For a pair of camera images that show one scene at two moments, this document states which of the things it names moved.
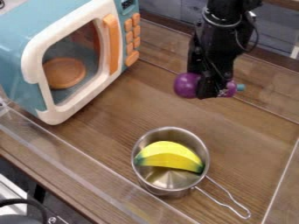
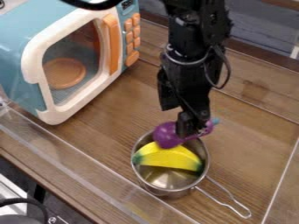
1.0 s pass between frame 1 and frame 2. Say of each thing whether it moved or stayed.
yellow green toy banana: stayed
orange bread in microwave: stayed
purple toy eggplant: moved
